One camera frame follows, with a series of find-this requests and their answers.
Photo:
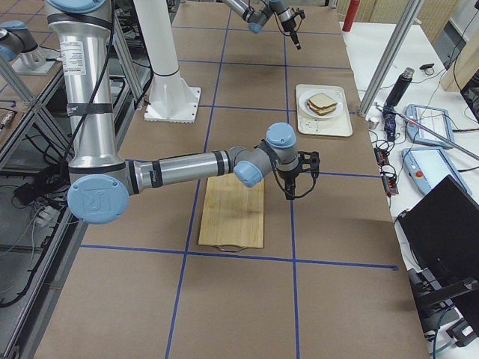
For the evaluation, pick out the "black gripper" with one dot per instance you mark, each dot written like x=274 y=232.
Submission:
x=288 y=25
x=287 y=175

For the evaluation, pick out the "white round plate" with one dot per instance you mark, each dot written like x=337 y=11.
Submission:
x=303 y=105

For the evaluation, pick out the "bread slice with fried egg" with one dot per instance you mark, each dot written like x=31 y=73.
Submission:
x=322 y=111

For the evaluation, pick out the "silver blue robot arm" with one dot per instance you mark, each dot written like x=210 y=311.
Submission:
x=102 y=181
x=256 y=19

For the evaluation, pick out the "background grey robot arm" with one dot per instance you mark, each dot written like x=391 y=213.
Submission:
x=19 y=46

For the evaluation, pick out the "wooden cutting board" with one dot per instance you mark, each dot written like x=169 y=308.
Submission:
x=233 y=215

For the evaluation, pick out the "red bottle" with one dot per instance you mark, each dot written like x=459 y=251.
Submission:
x=352 y=10

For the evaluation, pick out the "cream bear serving tray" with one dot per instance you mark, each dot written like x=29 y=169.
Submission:
x=337 y=123

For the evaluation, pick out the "black water bottle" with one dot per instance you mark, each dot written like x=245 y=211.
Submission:
x=400 y=87

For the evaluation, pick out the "folded dark blue umbrella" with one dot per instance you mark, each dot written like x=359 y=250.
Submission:
x=389 y=117

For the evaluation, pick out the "lower blue teach pendant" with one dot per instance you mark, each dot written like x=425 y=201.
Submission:
x=428 y=166

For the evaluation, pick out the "blue teach pendant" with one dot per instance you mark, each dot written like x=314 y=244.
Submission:
x=428 y=166
x=435 y=119

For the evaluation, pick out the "black monitor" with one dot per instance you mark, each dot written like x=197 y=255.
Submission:
x=442 y=230

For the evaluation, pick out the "upper blue teach pendant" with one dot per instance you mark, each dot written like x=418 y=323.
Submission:
x=435 y=119

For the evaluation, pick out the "aluminium frame post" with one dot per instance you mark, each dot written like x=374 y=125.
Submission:
x=397 y=37

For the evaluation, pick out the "white column pedestal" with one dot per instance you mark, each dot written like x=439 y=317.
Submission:
x=170 y=98

